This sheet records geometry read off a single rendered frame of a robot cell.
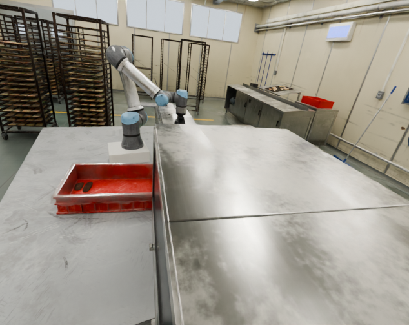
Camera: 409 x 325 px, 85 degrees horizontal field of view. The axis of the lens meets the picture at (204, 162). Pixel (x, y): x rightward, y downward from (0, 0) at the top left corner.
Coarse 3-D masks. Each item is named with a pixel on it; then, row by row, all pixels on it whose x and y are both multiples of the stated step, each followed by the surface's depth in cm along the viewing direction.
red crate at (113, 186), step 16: (80, 192) 115; (96, 192) 117; (112, 192) 118; (128, 192) 120; (144, 192) 122; (64, 208) 99; (80, 208) 101; (96, 208) 103; (112, 208) 104; (128, 208) 106; (144, 208) 108
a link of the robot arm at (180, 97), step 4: (176, 92) 154; (180, 92) 151; (184, 92) 152; (176, 96) 153; (180, 96) 152; (184, 96) 153; (176, 100) 154; (180, 100) 153; (184, 100) 154; (176, 104) 157; (180, 104) 155; (184, 104) 155
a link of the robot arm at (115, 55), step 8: (112, 48) 134; (120, 48) 137; (112, 56) 133; (120, 56) 134; (112, 64) 136; (120, 64) 134; (128, 64) 136; (128, 72) 137; (136, 72) 137; (136, 80) 138; (144, 80) 138; (144, 88) 140; (152, 88) 140; (152, 96) 142; (160, 96) 139; (168, 96) 146; (160, 104) 141
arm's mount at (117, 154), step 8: (112, 144) 160; (120, 144) 161; (144, 144) 163; (112, 152) 148; (120, 152) 148; (128, 152) 149; (136, 152) 150; (144, 152) 151; (112, 160) 145; (120, 160) 147; (128, 160) 149; (136, 160) 151; (144, 160) 154
